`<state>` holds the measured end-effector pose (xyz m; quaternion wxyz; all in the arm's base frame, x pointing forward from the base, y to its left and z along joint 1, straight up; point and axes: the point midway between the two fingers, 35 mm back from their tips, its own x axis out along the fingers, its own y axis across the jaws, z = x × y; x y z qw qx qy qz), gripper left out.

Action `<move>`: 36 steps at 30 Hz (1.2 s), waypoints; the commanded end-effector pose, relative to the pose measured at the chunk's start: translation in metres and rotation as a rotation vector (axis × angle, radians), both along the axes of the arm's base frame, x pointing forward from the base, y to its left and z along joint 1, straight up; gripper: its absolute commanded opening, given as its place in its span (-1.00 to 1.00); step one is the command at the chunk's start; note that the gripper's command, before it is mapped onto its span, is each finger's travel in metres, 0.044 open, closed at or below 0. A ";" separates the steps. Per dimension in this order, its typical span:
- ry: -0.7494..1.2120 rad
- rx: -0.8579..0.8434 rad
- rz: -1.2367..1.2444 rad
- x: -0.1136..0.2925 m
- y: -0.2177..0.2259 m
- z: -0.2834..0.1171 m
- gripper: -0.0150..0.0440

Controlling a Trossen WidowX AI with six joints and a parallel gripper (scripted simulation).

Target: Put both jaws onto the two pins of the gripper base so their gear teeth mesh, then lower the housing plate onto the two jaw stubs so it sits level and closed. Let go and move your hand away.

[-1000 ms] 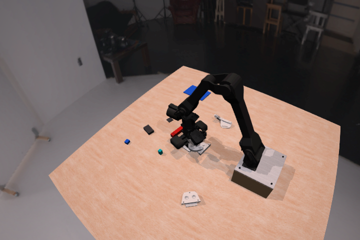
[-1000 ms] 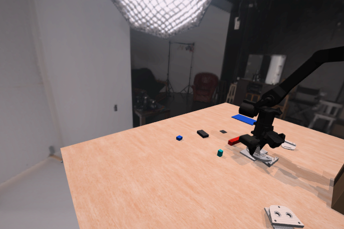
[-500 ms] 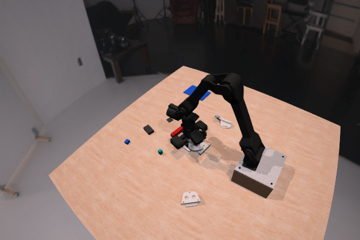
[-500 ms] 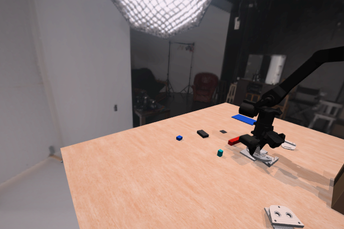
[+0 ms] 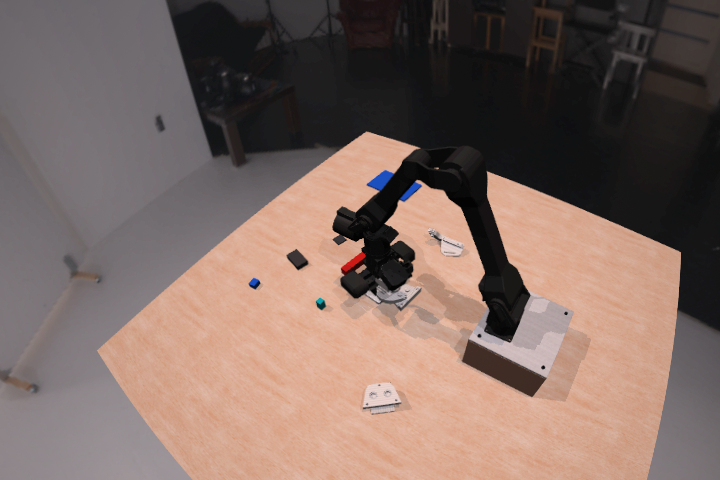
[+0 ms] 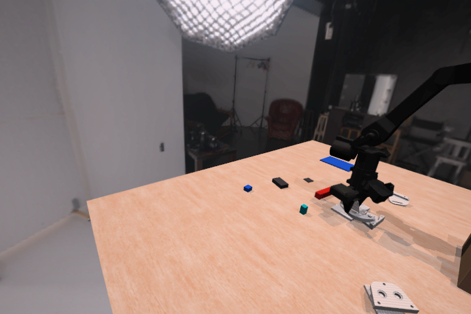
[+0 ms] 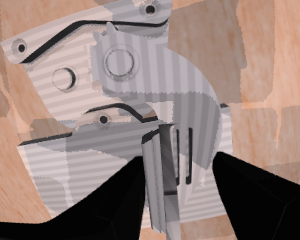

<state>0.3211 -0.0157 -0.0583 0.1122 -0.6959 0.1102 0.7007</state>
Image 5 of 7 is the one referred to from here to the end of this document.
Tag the red rectangular block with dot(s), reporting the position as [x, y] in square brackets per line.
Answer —
[353, 264]

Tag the blue flat rectangular plate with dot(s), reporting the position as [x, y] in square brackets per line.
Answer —
[382, 179]

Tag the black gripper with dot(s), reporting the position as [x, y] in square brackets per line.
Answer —
[359, 284]

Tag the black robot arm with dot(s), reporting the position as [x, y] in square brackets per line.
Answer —
[462, 176]

